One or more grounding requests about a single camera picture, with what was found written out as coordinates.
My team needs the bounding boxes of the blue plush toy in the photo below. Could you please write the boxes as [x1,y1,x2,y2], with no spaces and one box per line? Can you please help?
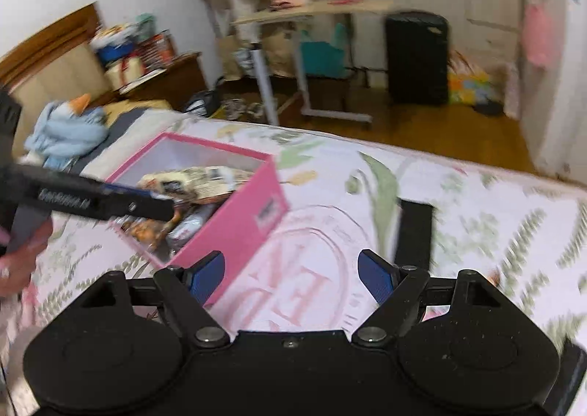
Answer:
[24,93,109,168]

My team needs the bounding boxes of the black snack packet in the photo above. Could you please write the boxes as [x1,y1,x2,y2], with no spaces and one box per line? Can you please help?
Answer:
[393,197,435,269]

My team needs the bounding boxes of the beige orange snack bag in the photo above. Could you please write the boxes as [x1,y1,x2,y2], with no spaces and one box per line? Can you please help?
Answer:
[139,165,256,206]

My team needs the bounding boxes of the pink cardboard box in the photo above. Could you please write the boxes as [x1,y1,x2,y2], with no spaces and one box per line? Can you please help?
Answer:
[105,132,291,307]

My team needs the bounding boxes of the pair of slippers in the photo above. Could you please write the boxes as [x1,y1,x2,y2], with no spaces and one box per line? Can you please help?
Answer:
[221,96,265,120]

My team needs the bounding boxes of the person's left hand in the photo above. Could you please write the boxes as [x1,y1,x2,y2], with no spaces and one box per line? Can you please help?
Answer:
[0,218,55,298]

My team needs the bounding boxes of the pink hanging garment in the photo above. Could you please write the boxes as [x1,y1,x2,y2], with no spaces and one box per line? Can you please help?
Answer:
[522,2,557,69]

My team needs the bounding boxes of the wooden headboard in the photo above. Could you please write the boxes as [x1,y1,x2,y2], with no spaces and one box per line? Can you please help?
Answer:
[0,2,114,110]

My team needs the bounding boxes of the floral printed bedspread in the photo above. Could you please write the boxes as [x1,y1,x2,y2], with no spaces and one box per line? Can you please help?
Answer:
[0,116,587,416]

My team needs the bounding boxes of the blue basin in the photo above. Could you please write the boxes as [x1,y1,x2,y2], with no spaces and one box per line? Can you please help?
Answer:
[91,25,139,67]

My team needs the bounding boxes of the white adjustable side table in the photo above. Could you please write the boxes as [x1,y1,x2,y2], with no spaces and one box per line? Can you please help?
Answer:
[230,0,401,129]

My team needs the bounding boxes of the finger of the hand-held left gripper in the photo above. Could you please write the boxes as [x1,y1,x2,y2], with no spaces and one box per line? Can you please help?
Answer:
[98,183,176,223]

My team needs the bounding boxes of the brown paper bag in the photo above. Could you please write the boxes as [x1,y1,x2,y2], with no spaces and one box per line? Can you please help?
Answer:
[217,30,300,78]

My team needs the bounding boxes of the cream bag with red strap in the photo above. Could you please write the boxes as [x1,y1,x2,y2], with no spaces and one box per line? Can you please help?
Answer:
[103,55,146,92]

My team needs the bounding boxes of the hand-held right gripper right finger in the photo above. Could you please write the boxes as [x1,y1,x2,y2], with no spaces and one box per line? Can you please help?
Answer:
[351,248,512,349]

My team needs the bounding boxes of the wooden nightstand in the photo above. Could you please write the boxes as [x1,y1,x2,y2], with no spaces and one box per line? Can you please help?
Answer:
[118,52,208,113]

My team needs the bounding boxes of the colourful gift bag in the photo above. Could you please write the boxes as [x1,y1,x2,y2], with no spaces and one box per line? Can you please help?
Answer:
[446,53,499,106]

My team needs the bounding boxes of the black suitcase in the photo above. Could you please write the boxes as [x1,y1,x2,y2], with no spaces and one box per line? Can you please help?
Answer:
[384,11,451,106]

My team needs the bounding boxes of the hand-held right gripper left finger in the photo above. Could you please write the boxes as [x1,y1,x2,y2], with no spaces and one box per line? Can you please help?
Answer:
[83,251,231,349]

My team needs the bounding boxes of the black floor bag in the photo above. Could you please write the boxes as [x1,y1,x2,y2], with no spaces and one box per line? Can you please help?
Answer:
[185,87,222,117]

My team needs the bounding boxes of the teal bag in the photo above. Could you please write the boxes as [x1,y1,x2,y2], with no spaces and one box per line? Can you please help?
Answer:
[299,23,350,78]

